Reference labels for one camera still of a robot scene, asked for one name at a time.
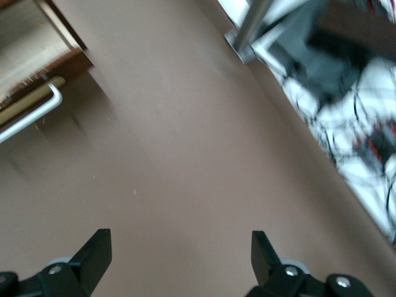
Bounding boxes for light wooden handle backing strip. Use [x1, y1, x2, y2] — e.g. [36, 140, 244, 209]
[0, 76, 67, 125]

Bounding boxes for white metal drawer handle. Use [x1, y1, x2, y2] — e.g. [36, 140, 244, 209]
[0, 82, 64, 145]

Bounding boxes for wooden drawer with dark front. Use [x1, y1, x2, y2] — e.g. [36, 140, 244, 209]
[0, 0, 95, 110]

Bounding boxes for tangled black floor cables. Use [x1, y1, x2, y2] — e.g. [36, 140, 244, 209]
[290, 55, 396, 239]

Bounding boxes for metal camera stand post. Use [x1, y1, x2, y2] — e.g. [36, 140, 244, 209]
[223, 0, 280, 63]

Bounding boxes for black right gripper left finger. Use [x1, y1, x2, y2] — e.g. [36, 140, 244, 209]
[0, 228, 112, 297]

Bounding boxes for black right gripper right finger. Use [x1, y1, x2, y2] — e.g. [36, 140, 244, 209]
[246, 230, 371, 297]

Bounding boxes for dark grey box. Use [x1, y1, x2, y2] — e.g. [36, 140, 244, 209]
[272, 0, 396, 105]

